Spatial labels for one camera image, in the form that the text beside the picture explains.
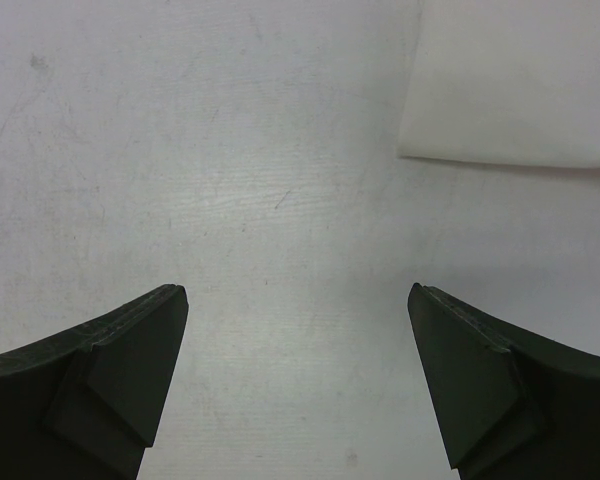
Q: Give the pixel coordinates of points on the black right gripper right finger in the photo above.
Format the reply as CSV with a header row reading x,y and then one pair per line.
x,y
510,404

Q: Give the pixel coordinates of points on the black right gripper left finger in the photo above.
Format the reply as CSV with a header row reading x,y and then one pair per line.
x,y
86,403

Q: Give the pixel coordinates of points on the white folded t shirt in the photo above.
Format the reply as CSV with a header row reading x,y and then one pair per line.
x,y
513,83

